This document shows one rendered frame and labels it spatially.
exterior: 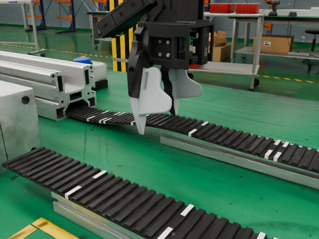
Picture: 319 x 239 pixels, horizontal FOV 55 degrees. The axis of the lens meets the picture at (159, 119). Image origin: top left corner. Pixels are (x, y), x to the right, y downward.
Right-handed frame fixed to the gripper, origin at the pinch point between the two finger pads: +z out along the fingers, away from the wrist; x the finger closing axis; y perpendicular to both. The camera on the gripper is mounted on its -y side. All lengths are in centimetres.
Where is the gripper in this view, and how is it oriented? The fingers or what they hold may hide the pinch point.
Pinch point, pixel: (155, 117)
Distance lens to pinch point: 45.7
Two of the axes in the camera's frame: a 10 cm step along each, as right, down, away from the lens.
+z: 0.0, 9.3, 3.6
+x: 5.6, -3.0, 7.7
